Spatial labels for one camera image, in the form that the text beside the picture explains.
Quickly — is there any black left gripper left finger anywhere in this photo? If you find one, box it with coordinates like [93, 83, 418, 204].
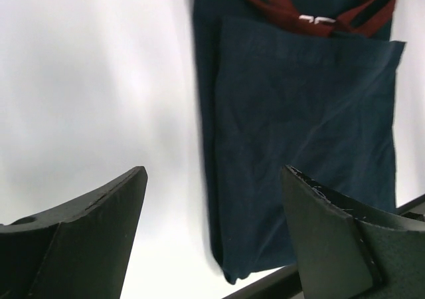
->
[1, 166, 148, 299]

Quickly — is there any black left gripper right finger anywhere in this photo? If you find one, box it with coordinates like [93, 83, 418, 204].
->
[282, 166, 424, 299]

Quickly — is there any navy maroon garment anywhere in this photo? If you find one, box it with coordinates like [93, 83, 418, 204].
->
[193, 0, 404, 284]

